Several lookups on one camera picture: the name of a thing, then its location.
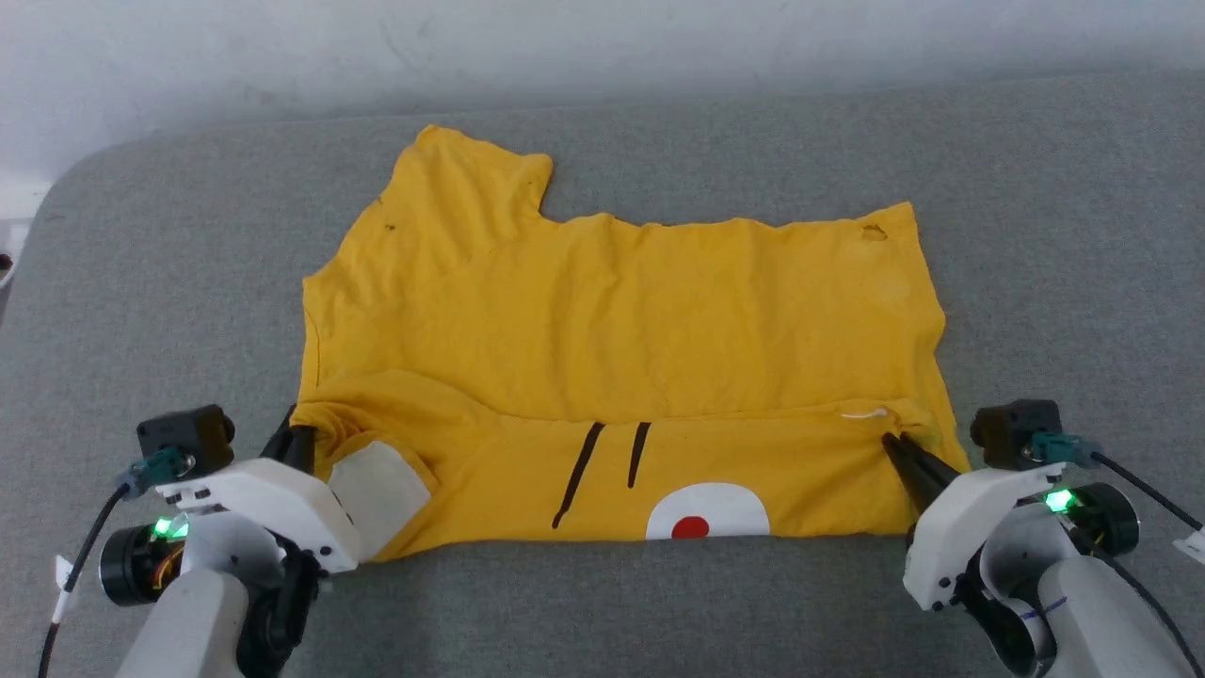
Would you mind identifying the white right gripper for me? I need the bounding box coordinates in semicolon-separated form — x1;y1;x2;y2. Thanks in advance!
880;430;1062;612

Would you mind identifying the black left camera cable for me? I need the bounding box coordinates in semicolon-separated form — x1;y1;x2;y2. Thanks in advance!
37;446;191;678

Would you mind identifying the black right camera cable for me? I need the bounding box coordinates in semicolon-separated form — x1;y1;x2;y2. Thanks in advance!
1030;430;1205;534

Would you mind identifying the white left cable label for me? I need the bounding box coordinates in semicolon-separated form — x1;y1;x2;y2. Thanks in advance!
51;554;78;624

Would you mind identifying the black camera cable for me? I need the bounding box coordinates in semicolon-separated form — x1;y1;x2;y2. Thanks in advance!
37;446;191;678
1030;430;1205;534

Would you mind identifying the yellow t-shirt with print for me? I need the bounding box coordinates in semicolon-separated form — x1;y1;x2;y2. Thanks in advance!
296;124;972;564

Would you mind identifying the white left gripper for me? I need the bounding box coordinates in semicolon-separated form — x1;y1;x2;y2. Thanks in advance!
154;404;362;575

